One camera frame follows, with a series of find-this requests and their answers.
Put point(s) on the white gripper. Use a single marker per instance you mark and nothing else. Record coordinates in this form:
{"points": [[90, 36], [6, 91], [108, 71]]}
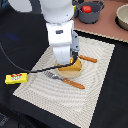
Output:
{"points": [[64, 40]]}

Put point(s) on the bread loaf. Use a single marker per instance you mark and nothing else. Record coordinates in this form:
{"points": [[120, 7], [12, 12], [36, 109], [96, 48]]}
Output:
{"points": [[72, 67]]}

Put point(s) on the red tomato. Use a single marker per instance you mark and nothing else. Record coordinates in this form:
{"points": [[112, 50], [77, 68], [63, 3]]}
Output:
{"points": [[86, 9]]}

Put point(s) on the large grey pot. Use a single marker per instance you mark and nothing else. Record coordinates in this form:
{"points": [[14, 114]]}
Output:
{"points": [[90, 18]]}

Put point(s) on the yellow butter box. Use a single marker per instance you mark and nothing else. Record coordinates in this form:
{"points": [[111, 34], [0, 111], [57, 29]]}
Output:
{"points": [[16, 78]]}

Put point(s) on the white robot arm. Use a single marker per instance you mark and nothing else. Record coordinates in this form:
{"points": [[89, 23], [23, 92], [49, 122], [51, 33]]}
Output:
{"points": [[53, 11]]}

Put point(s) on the round wooden plate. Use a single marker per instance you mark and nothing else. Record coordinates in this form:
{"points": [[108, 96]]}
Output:
{"points": [[71, 71]]}

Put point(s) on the beige bowl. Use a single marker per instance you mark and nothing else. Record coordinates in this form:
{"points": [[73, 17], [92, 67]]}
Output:
{"points": [[122, 15]]}

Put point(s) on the white woven placemat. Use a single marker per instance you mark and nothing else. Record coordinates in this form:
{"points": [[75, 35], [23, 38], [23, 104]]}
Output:
{"points": [[61, 105]]}

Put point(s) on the knife with wooden handle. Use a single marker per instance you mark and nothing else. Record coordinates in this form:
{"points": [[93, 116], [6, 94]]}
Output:
{"points": [[87, 58]]}

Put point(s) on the fork with wooden handle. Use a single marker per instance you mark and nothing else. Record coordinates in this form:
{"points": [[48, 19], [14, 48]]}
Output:
{"points": [[53, 76]]}

